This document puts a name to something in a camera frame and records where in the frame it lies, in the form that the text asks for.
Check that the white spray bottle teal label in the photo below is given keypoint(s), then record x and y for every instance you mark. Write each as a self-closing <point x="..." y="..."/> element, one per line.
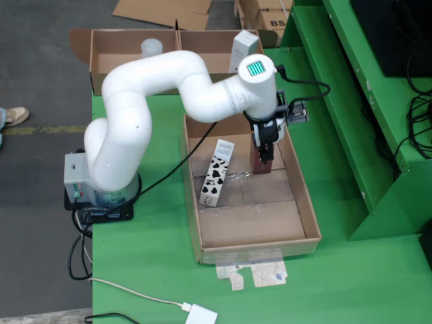
<point x="152" y="47"/>

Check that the black monitor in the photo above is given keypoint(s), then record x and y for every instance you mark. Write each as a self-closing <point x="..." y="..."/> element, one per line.
<point x="381" y="33"/>

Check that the green metal shelf unit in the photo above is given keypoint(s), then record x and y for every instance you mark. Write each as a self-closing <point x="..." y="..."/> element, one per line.
<point x="337" y="101"/>

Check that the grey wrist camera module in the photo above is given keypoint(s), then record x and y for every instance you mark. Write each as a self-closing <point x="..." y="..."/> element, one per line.
<point x="298" y="113"/>

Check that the tall white carton box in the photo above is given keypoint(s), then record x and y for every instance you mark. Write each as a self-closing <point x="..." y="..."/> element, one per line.
<point x="244" y="44"/>

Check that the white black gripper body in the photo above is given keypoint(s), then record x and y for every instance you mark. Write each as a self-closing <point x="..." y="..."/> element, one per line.
<point x="268" y="133"/>

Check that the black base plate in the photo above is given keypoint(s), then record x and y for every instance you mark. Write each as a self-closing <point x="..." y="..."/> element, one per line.
<point x="118" y="214"/>

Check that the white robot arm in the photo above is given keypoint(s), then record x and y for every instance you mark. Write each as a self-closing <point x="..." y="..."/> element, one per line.
<point x="121" y="118"/>

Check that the shallow brown cardboard box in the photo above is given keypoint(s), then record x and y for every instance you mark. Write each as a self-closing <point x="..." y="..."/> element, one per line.
<point x="111" y="44"/>
<point x="202" y="44"/>

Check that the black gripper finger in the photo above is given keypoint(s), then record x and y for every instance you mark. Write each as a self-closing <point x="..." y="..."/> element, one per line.
<point x="266" y="155"/>

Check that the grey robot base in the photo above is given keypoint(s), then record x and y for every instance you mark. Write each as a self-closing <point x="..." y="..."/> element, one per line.
<point x="76" y="175"/>

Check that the beige shoe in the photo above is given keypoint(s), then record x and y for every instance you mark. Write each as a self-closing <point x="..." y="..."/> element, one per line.
<point x="17" y="116"/>

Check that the large cardboard box open flaps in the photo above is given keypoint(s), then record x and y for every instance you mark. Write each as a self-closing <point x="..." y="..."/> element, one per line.
<point x="162" y="11"/>

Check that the cow print carton box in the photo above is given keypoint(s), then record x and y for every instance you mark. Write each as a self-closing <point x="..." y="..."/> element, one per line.
<point x="214" y="179"/>

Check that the BS printed cardboard box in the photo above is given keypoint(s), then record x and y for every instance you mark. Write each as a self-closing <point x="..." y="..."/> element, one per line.
<point x="270" y="20"/>

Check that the large cardboard tray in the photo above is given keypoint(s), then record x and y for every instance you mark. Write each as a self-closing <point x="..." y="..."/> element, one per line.
<point x="253" y="222"/>

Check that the red Secret carton box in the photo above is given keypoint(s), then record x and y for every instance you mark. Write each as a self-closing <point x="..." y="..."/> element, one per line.
<point x="254" y="158"/>

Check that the white adapter block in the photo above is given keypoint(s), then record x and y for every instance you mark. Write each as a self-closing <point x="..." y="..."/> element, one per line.
<point x="200" y="315"/>

